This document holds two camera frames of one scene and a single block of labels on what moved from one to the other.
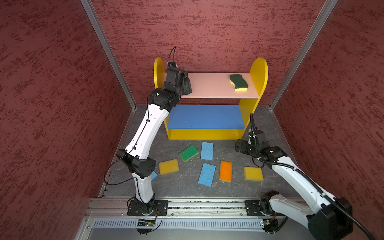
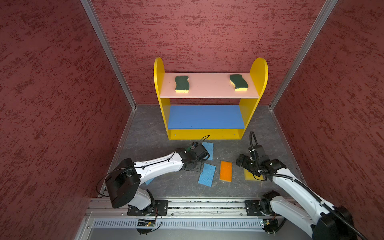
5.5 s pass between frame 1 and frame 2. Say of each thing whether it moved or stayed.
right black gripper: moved
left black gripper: moved
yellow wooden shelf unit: stayed
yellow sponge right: stayed
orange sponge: stayed
